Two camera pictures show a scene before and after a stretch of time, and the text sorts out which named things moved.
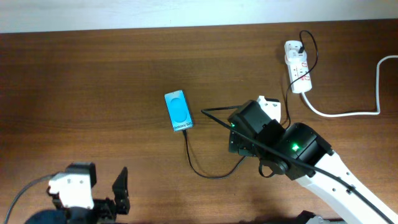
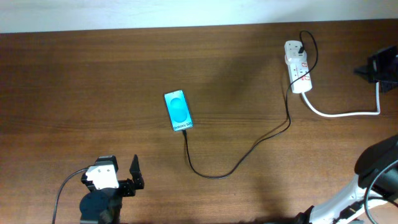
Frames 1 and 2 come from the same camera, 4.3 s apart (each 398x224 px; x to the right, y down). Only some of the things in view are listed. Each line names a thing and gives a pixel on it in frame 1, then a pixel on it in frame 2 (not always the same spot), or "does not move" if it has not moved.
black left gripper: (122, 186) -> (126, 183)
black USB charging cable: (288, 108) does not move
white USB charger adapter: (294, 58) does not move
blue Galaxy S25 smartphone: (178, 110) does not move
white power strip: (295, 70) does not move
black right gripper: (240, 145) -> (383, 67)
